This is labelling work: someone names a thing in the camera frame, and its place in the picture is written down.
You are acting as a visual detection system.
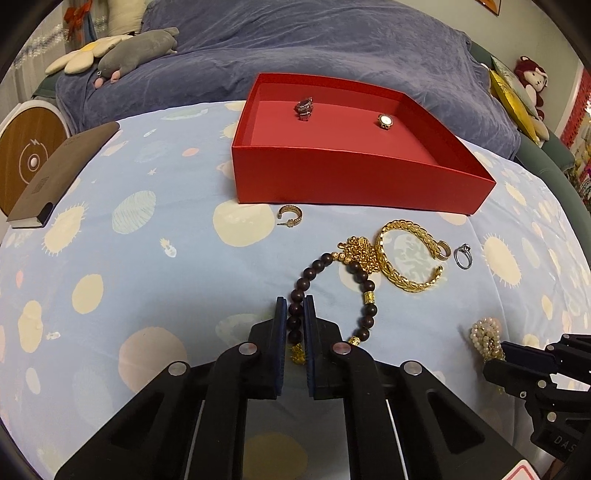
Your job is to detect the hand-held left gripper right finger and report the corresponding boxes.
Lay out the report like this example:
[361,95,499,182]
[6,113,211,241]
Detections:
[302,294,529,480]

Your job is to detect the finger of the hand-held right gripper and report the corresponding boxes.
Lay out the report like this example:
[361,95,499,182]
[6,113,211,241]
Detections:
[502,333,591,370]
[483,359,591,408]

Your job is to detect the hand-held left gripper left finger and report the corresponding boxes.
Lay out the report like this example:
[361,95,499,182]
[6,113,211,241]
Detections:
[54,295,289,480]

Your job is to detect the pearl bead bracelet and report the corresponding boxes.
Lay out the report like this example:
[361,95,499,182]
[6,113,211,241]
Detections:
[470,316,506,361]

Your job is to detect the dark wooden bead bracelet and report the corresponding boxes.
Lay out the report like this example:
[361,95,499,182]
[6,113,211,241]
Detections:
[287,250,380,366]

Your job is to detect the gold chain bracelet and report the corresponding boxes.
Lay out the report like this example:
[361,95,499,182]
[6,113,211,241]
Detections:
[339,235,382,274]

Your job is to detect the gold woven bangle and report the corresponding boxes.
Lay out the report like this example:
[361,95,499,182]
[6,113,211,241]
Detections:
[373,219,445,292]

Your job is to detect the red cardboard box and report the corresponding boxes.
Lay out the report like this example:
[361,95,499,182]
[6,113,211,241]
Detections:
[231,72,497,216]

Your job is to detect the green sofa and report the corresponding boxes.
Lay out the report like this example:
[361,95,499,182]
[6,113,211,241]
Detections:
[466,39,578,185]

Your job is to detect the yellow cushion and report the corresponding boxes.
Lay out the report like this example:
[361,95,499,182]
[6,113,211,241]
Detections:
[488,69,541,144]

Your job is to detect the grey-green cushion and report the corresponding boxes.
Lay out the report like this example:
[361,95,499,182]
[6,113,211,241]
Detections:
[492,56,539,112]

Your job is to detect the red monkey plush toy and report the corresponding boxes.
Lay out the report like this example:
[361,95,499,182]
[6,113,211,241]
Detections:
[513,55,550,121]

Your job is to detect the brown notebook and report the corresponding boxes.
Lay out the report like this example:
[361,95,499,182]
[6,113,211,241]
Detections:
[6,121,122,230]

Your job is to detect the blue covered sofa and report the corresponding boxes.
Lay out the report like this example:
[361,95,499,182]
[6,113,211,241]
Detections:
[55,0,522,160]

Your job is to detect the round white device wood panel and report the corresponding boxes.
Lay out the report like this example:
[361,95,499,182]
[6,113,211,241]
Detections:
[0,97,70,215]

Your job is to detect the grey plush toy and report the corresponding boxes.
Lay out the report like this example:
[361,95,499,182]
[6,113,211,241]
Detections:
[95,27,181,88]

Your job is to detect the white flower cushion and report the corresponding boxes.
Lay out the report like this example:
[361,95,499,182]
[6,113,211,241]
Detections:
[45,33,139,75]

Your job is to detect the white cow plush toy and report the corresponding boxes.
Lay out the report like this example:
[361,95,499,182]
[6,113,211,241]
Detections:
[106,0,148,38]

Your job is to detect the white curtain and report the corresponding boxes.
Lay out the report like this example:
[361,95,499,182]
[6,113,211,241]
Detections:
[9,9,75,100]

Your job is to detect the red ribbon bow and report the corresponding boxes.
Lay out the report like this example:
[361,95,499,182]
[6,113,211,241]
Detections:
[64,0,95,28]

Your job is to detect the colourful wall decorations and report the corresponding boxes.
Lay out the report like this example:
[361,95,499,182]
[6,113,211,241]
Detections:
[561,69,591,204]

